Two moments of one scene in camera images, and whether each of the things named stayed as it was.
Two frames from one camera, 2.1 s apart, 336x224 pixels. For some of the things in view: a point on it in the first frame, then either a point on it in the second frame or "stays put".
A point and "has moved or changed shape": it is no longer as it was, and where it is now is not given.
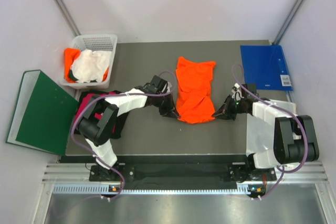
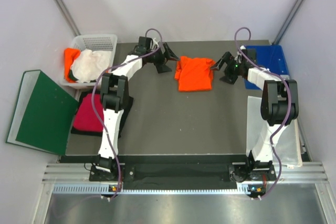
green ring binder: x=43 y=115 stays put
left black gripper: x=170 y=110 → x=160 y=67
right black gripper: x=224 y=112 → x=228 y=77
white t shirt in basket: x=88 y=66 stays put
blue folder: x=265 y=66 stays put
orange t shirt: x=194 y=102 has moved or changed shape
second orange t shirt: x=70 y=55 stays put
